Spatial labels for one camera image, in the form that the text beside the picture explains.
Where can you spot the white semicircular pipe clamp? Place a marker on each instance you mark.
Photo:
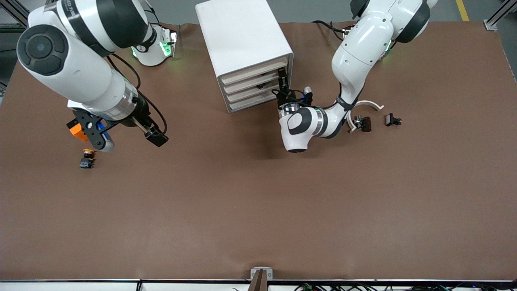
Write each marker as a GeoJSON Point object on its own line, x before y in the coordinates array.
{"type": "Point", "coordinates": [369, 102]}

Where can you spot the black square push switch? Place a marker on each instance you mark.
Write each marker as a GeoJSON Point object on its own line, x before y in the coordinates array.
{"type": "Point", "coordinates": [391, 119]}

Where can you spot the brown cylinder capacitor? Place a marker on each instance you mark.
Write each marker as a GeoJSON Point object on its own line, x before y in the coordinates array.
{"type": "Point", "coordinates": [366, 123]}

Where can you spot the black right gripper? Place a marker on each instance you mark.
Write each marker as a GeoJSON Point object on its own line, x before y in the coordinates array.
{"type": "Point", "coordinates": [139, 115]}

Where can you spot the yellow push button switch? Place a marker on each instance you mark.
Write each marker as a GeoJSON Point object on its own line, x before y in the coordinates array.
{"type": "Point", "coordinates": [87, 158]}

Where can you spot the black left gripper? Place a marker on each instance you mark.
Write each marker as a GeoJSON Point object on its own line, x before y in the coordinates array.
{"type": "Point", "coordinates": [286, 98]}

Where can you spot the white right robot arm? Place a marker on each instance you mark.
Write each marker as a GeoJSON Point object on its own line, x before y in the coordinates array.
{"type": "Point", "coordinates": [72, 72]}

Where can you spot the aluminium frame profile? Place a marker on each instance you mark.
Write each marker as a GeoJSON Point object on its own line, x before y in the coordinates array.
{"type": "Point", "coordinates": [499, 14]}
{"type": "Point", "coordinates": [12, 10]}

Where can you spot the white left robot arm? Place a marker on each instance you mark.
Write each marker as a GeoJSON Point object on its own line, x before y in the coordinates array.
{"type": "Point", "coordinates": [363, 52]}

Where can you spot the grey front camera bracket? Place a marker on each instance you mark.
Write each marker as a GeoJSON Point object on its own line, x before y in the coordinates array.
{"type": "Point", "coordinates": [261, 277]}

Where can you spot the white curved plastic clip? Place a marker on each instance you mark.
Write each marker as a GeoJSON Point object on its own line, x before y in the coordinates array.
{"type": "Point", "coordinates": [246, 85]}

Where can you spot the small chrome valve fitting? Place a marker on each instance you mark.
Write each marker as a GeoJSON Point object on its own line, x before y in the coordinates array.
{"type": "Point", "coordinates": [357, 121]}

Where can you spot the orange mount block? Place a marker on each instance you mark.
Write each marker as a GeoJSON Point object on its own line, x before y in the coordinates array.
{"type": "Point", "coordinates": [76, 131]}

